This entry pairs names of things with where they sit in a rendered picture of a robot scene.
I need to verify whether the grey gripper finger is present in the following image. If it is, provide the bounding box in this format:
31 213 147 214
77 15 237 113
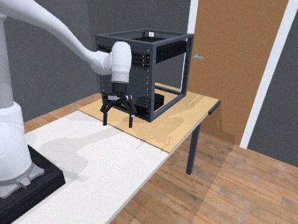
100 95 115 126
119 95 137 128

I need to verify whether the light wooden board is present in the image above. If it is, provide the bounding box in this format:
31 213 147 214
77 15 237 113
78 89 219 153

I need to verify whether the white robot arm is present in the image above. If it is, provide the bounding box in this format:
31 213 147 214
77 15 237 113
0 0 131 199

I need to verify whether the dark grey rack frame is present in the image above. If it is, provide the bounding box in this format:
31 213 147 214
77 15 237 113
95 29 194 123

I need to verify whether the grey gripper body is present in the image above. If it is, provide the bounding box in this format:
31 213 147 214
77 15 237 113
112 82 127 103

